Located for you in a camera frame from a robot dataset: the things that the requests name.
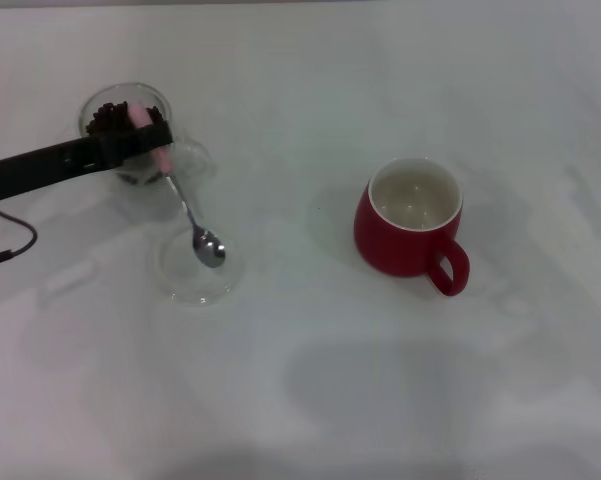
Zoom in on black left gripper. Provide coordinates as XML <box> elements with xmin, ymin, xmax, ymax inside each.
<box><xmin>0</xmin><ymin>123</ymin><xmax>174</xmax><ymax>204</ymax></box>

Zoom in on pink-handled metal spoon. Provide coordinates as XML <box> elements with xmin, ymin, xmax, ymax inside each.
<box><xmin>127</xmin><ymin>101</ymin><xmax>227</xmax><ymax>270</ymax></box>

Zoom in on clear glass saucer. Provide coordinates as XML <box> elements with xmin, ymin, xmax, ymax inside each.
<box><xmin>154</xmin><ymin>224</ymin><xmax>242</xmax><ymax>308</ymax></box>

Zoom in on red mug white inside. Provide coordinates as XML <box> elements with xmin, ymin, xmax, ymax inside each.
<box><xmin>353</xmin><ymin>157</ymin><xmax>472</xmax><ymax>298</ymax></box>

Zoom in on dark coffee beans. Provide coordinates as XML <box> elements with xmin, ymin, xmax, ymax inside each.
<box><xmin>83</xmin><ymin>101</ymin><xmax>165</xmax><ymax>137</ymax></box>

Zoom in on clear double-walled glass cup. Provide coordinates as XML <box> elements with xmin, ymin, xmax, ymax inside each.
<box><xmin>77</xmin><ymin>82</ymin><xmax>217</xmax><ymax>201</ymax></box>

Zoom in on black cable with plug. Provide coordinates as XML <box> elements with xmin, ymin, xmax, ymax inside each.
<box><xmin>0</xmin><ymin>208</ymin><xmax>38</xmax><ymax>272</ymax></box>

